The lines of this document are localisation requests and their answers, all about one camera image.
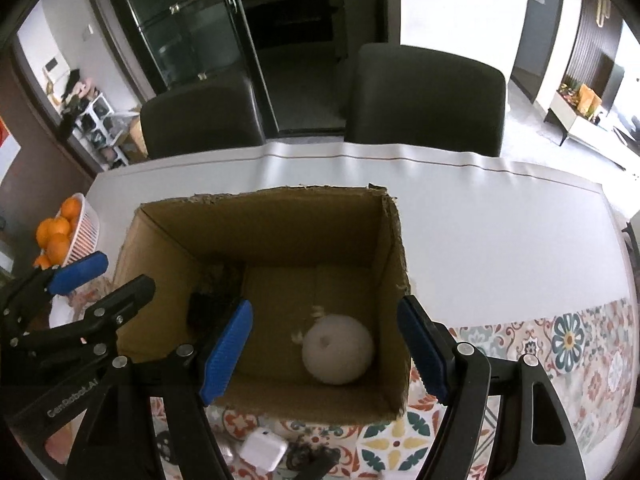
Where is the red and white poster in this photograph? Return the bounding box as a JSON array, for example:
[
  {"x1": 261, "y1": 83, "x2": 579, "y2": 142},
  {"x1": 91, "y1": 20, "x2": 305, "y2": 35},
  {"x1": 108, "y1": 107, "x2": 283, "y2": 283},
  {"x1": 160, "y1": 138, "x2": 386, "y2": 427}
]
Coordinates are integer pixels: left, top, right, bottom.
[{"x1": 0, "y1": 114, "x2": 22, "y2": 183}]

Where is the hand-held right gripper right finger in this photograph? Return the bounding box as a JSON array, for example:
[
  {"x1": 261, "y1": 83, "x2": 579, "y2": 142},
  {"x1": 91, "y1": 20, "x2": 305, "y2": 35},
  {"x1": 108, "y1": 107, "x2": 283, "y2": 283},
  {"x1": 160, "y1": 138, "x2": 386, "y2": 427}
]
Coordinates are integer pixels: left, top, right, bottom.
[{"x1": 397, "y1": 295, "x2": 586, "y2": 480}]

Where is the black glass cabinet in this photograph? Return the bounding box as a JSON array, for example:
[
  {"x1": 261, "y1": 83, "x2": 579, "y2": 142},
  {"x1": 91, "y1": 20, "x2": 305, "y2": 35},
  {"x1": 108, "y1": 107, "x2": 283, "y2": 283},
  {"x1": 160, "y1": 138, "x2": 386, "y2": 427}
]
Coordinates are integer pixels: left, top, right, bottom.
[{"x1": 82, "y1": 0, "x2": 348, "y2": 137}]

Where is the floral patterned tablecloth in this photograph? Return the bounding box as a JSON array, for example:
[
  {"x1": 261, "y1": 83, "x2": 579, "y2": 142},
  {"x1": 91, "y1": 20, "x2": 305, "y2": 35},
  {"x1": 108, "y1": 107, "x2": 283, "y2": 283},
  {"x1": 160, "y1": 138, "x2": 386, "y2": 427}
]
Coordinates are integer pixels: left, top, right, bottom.
[{"x1": 45, "y1": 140, "x2": 640, "y2": 480}]

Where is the dark grey dining chair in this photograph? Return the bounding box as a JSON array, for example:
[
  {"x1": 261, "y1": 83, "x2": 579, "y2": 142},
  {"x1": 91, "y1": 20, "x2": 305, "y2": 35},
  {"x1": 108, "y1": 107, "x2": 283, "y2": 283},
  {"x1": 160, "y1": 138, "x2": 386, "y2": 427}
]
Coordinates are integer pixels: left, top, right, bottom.
[
  {"x1": 344, "y1": 42, "x2": 507, "y2": 158},
  {"x1": 140, "y1": 72, "x2": 266, "y2": 161}
]

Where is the grey door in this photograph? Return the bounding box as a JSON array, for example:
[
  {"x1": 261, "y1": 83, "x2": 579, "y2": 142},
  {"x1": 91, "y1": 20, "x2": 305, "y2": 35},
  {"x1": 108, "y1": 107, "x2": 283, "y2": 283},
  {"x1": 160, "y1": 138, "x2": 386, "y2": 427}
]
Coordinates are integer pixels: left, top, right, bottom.
[{"x1": 514, "y1": 0, "x2": 567, "y2": 106}]

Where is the white low console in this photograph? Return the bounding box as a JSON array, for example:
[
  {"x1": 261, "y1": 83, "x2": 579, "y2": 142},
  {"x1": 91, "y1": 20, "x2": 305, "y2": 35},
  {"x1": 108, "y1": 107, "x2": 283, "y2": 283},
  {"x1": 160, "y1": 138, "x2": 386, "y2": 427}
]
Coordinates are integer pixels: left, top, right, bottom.
[{"x1": 542, "y1": 85, "x2": 640, "y2": 172}]

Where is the brown cardboard box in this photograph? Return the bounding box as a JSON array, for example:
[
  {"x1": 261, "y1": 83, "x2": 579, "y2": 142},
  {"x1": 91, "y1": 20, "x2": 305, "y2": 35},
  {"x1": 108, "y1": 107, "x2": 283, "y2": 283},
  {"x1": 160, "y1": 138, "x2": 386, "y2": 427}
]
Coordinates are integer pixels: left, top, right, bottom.
[{"x1": 111, "y1": 185, "x2": 412, "y2": 423}]

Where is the black cable bundle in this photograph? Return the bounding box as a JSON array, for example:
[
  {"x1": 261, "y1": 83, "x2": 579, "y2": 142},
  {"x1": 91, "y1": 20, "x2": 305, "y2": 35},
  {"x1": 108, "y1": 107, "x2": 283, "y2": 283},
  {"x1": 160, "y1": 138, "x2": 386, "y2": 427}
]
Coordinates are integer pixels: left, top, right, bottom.
[{"x1": 286, "y1": 439, "x2": 337, "y2": 480}]

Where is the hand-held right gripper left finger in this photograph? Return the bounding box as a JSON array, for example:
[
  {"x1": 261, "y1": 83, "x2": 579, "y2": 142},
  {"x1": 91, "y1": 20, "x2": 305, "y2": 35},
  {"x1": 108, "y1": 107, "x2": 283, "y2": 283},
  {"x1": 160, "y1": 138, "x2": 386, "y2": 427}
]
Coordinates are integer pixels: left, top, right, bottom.
[{"x1": 75, "y1": 300, "x2": 254, "y2": 480}]

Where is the white round ball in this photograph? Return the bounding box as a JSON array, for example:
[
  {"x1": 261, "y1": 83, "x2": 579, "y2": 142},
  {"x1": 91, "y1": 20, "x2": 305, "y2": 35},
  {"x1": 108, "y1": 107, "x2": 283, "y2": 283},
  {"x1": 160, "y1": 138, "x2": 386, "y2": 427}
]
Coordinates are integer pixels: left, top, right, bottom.
[{"x1": 301, "y1": 313, "x2": 376, "y2": 386}]

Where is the orange bag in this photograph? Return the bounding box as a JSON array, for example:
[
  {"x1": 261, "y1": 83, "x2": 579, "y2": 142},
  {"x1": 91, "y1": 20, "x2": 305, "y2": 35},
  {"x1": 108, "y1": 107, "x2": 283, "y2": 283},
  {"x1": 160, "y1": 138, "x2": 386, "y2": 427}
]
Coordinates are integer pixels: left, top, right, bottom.
[{"x1": 577, "y1": 85, "x2": 602, "y2": 112}]

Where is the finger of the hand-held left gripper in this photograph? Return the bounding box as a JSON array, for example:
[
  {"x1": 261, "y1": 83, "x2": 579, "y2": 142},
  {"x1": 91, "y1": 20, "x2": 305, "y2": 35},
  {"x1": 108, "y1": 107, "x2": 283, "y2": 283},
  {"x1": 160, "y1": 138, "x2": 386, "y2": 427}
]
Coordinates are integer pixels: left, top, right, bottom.
[
  {"x1": 0, "y1": 251, "x2": 109, "y2": 333},
  {"x1": 7, "y1": 274, "x2": 157, "y2": 361}
]

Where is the white fruit basket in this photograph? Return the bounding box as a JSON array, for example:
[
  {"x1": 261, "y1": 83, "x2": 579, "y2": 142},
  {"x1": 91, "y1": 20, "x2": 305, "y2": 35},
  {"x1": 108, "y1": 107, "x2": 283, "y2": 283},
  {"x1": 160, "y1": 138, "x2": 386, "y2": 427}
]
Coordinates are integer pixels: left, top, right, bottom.
[{"x1": 59, "y1": 192, "x2": 101, "y2": 267}]

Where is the white charger block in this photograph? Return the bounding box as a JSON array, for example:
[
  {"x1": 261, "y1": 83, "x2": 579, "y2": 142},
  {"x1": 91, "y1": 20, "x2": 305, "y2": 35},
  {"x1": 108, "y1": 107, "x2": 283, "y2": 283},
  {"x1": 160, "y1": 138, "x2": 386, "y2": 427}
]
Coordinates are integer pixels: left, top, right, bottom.
[{"x1": 240, "y1": 427, "x2": 289, "y2": 472}]

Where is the black object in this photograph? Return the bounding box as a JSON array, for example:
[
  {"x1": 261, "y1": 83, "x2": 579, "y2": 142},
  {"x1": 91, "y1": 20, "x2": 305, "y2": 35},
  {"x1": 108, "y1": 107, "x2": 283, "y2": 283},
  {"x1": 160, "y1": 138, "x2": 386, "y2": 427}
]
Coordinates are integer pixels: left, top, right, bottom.
[{"x1": 187, "y1": 267, "x2": 242, "y2": 333}]

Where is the white cluttered shelf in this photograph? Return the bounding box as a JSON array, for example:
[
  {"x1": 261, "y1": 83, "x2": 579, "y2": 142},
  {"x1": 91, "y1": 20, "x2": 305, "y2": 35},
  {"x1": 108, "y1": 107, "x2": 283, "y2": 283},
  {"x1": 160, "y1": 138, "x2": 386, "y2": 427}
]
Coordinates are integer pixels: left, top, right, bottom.
[{"x1": 59, "y1": 87, "x2": 132, "y2": 172}]

